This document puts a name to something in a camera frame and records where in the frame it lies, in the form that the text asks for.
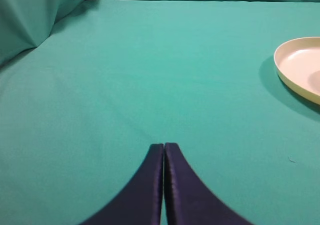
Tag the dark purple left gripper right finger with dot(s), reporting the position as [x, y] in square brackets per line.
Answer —
[188, 201]

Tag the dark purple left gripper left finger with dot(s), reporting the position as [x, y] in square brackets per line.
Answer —
[140, 200]

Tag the yellow plate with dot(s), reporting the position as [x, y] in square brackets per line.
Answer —
[297, 62]

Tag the green tablecloth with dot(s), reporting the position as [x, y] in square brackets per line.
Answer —
[78, 113]

